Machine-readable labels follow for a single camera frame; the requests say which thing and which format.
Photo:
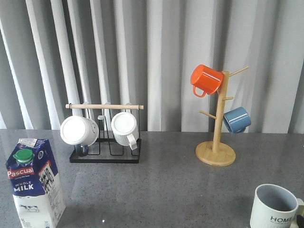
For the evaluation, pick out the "blue Pascual milk carton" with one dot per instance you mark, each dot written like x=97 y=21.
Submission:
x=35 y=183

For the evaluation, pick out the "cream HOME mug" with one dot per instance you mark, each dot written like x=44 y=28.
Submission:
x=275 y=207

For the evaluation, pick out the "white ribbed mug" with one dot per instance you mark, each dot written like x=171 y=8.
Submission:
x=125 y=129

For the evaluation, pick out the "orange enamel mug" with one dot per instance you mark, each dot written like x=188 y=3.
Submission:
x=205 y=80

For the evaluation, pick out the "wooden mug tree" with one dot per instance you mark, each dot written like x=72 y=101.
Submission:
x=215 y=152

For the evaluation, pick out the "white smiley mug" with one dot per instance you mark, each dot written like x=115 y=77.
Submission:
x=80 y=132

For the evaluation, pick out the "blue enamel mug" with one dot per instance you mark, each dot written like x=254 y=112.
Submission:
x=237 y=120

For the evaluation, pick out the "grey curtain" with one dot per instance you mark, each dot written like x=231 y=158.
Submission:
x=55 y=52

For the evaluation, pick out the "black wire mug rack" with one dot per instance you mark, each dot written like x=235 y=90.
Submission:
x=106 y=149

